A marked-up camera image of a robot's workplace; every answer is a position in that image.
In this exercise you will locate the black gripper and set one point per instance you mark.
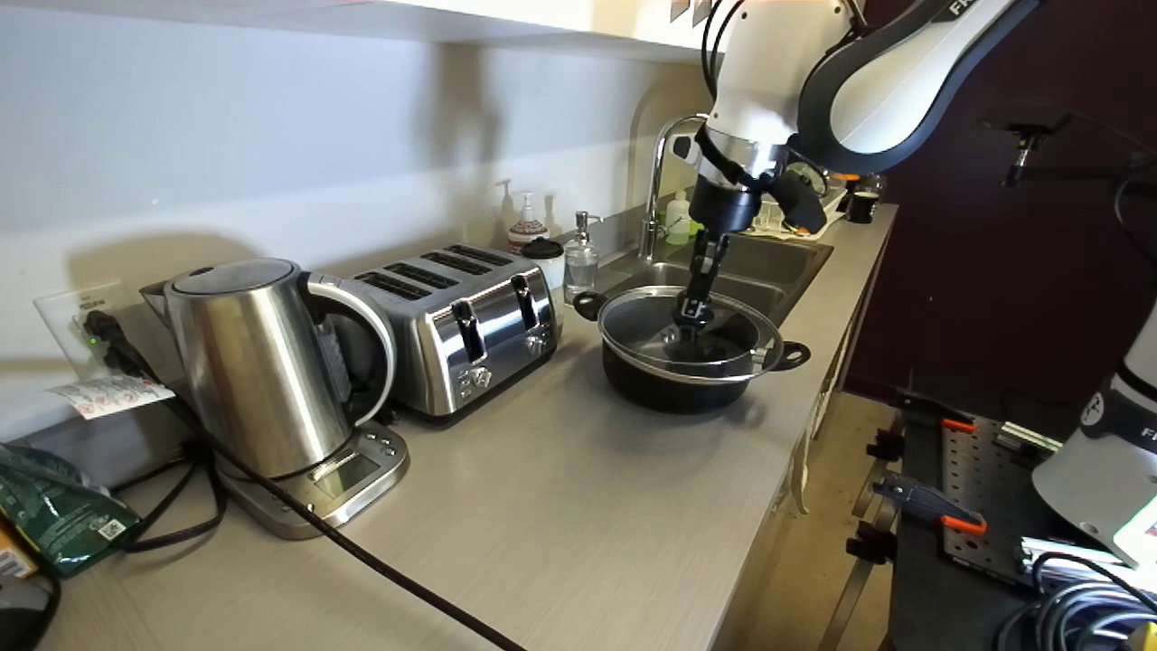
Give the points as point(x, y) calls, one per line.
point(724, 204)

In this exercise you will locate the glass pot lid black knob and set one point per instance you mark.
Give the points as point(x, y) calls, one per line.
point(733, 346)

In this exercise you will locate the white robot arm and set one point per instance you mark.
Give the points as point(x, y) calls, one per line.
point(808, 78)

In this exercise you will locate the black cooking pot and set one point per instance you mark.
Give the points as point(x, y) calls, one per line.
point(679, 392)

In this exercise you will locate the white black-lidded jar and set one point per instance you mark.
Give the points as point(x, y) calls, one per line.
point(552, 257)

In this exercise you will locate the chrome sink faucet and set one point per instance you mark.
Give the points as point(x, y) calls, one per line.
point(651, 208)

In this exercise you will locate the stainless four-slot toaster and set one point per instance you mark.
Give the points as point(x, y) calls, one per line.
point(464, 322)

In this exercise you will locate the rear orange-tipped black clamp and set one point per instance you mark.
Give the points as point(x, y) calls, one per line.
point(932, 429)

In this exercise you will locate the orange-tipped black clamp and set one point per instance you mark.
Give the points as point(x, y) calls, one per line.
point(932, 504)
point(932, 429)

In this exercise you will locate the front orange-tipped black clamp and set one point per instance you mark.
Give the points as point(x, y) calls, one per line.
point(932, 504)

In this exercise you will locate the stainless electric kettle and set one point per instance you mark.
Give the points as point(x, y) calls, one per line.
point(286, 372)

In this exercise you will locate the green snack bag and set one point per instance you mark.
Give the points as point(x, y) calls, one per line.
point(60, 510)

